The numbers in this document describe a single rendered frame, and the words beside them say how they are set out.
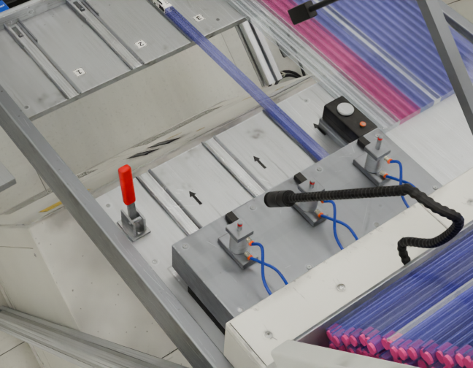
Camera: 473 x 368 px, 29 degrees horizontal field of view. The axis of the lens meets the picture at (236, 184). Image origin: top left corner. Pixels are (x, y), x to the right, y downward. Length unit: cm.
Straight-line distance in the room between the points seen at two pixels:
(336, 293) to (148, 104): 133
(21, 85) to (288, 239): 49
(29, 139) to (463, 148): 61
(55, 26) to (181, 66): 92
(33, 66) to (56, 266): 36
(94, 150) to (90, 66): 86
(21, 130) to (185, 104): 108
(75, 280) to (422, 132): 64
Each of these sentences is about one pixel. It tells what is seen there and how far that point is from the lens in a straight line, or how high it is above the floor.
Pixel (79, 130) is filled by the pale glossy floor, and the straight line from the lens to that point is 225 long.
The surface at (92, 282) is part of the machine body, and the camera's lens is 160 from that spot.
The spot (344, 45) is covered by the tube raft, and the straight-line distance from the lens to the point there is 144.
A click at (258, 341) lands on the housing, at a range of 102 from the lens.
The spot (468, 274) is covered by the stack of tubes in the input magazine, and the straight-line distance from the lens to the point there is 88.
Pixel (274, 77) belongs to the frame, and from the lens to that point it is 212.
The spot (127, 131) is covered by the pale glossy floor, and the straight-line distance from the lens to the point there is 229.
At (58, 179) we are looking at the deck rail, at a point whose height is 94.
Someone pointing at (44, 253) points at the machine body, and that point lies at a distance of 157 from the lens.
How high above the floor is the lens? 214
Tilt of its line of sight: 64 degrees down
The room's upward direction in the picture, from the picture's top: 84 degrees clockwise
